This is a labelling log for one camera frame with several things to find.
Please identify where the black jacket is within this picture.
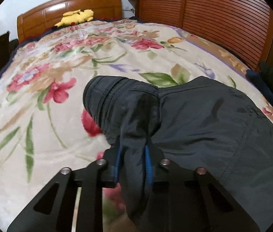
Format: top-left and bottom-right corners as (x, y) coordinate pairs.
(83, 76), (273, 231)

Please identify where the floral bed blanket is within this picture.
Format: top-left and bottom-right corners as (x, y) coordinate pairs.
(0, 19), (273, 231)

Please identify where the yellow plush toy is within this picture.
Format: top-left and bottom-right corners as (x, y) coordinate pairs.
(54, 9), (94, 27)

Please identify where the wooden headboard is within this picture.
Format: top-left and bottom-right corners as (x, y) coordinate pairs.
(17, 0), (123, 43)

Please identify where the dark wooden chair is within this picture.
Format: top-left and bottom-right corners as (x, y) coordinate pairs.
(0, 32), (19, 70)

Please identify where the red louvered wardrobe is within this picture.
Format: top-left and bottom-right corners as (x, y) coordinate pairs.
(129, 0), (273, 70)

